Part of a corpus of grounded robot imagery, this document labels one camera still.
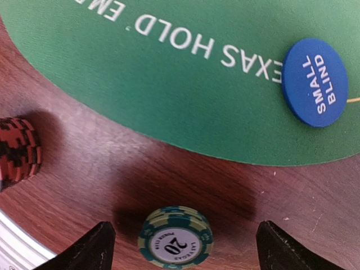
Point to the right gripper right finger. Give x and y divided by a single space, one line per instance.
278 250

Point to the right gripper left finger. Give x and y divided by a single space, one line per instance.
94 250

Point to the green 20 chip stack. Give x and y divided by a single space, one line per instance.
176 237

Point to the blue small blind button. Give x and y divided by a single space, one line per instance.
315 82

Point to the round green poker mat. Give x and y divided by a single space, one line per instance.
205 76

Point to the aluminium front rail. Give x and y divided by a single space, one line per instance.
18 249

